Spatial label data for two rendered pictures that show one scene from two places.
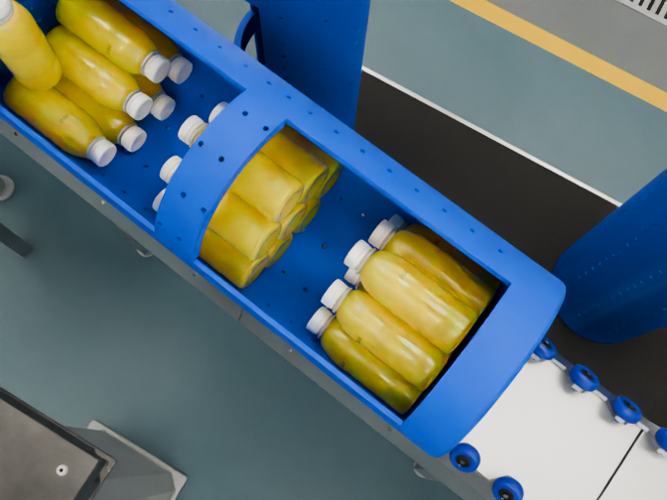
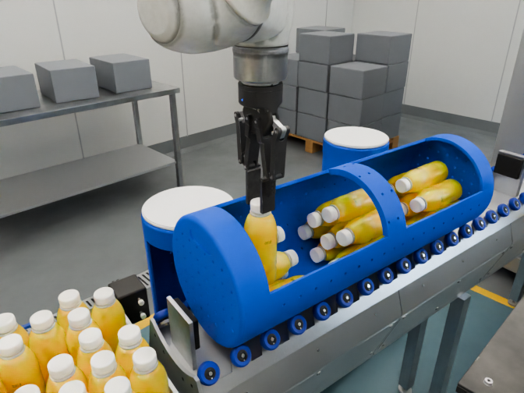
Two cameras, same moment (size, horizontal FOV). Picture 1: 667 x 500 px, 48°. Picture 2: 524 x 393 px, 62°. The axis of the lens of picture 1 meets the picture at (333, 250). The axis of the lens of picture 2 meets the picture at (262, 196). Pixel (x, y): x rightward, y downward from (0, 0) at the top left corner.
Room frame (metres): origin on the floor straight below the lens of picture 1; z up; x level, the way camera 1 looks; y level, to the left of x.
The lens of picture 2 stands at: (0.22, 1.13, 1.64)
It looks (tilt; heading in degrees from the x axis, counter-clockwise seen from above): 26 degrees down; 291
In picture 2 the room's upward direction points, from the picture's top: straight up
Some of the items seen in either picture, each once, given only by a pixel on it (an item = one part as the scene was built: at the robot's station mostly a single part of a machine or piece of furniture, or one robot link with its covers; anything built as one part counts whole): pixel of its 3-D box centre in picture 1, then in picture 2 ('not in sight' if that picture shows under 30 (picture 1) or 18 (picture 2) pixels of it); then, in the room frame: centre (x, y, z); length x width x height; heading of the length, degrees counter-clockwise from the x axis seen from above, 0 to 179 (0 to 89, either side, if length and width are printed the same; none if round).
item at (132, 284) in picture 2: not in sight; (129, 303); (0.82, 0.48, 0.95); 0.10 x 0.07 x 0.10; 148
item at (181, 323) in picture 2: not in sight; (184, 331); (0.62, 0.55, 0.99); 0.10 x 0.02 x 0.12; 148
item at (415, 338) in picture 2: not in sight; (415, 337); (0.13, -0.38, 0.31); 0.06 x 0.06 x 0.63; 58
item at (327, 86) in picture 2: not in sight; (335, 90); (1.20, -3.52, 0.59); 1.20 x 0.80 x 1.19; 156
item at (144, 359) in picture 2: not in sight; (144, 359); (0.60, 0.70, 1.07); 0.04 x 0.04 x 0.02
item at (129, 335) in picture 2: not in sight; (129, 334); (0.66, 0.67, 1.07); 0.04 x 0.04 x 0.02
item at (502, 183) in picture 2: not in sight; (508, 174); (-0.08, -0.58, 1.00); 0.10 x 0.04 x 0.15; 148
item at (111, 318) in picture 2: not in sight; (111, 329); (0.78, 0.60, 0.98); 0.07 x 0.07 x 0.16
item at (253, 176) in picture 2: not in sight; (253, 185); (0.51, 0.44, 1.29); 0.03 x 0.01 x 0.07; 58
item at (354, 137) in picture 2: not in sight; (355, 136); (0.51, -0.72, 1.03); 0.28 x 0.28 x 0.01
